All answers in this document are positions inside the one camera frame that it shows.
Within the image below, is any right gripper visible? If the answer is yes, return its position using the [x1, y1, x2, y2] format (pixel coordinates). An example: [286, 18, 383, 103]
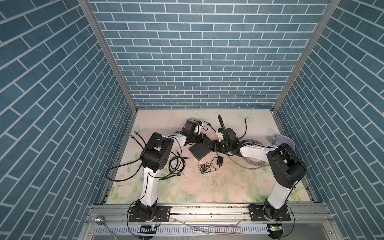
[206, 139, 231, 153]

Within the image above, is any black network switch box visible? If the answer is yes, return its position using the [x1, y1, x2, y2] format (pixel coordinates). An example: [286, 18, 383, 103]
[189, 144, 211, 161]

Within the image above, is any black power adapter with cord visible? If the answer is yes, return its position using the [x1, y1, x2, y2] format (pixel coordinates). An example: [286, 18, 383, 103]
[198, 153, 224, 175]

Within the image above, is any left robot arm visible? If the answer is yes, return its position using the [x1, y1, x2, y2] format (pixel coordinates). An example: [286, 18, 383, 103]
[135, 120, 212, 218]

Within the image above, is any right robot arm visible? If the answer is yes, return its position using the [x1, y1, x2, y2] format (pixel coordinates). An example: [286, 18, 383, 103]
[208, 128, 307, 212]

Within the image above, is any lavender ceramic mug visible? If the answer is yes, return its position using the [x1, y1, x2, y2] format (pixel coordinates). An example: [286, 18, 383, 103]
[272, 135, 296, 150]

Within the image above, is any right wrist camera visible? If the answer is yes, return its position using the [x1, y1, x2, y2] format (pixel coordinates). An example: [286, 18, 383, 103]
[216, 131, 224, 142]

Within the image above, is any short black ethernet cable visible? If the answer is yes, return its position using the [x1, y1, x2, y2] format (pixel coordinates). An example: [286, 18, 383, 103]
[206, 118, 248, 142]

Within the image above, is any black coiled ethernet cable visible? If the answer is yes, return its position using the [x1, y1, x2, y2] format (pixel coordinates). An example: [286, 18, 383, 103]
[149, 151, 190, 181]

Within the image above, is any grey coiled ethernet cable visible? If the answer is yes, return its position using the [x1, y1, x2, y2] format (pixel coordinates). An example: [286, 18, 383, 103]
[227, 138, 271, 171]

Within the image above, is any long black cable pair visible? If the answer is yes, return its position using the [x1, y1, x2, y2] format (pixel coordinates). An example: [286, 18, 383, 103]
[104, 131, 149, 182]

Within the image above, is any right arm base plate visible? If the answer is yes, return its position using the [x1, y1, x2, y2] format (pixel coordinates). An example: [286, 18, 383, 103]
[248, 203, 291, 222]

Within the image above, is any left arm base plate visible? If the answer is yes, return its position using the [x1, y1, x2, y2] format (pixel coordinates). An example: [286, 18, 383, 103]
[128, 205, 171, 223]

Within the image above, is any aluminium mounting rail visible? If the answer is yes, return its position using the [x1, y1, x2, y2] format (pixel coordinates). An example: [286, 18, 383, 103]
[79, 202, 342, 240]

